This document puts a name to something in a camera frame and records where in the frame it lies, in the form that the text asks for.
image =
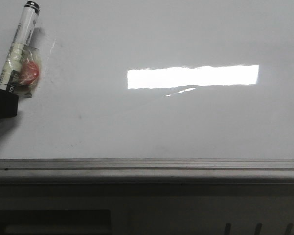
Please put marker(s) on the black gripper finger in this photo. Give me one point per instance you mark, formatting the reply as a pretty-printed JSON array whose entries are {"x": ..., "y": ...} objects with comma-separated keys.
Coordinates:
[{"x": 8, "y": 104}]

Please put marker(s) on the red magnet taped to marker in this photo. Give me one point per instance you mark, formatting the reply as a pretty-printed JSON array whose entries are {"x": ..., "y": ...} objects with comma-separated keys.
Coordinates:
[{"x": 30, "y": 72}]

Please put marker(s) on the white black whiteboard marker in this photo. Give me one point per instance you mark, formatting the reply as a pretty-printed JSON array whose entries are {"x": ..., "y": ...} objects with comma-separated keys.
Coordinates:
[{"x": 11, "y": 71}]

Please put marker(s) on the white whiteboard with aluminium frame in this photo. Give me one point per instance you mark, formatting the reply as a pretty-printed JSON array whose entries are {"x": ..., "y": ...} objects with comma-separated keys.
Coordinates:
[{"x": 157, "y": 90}]

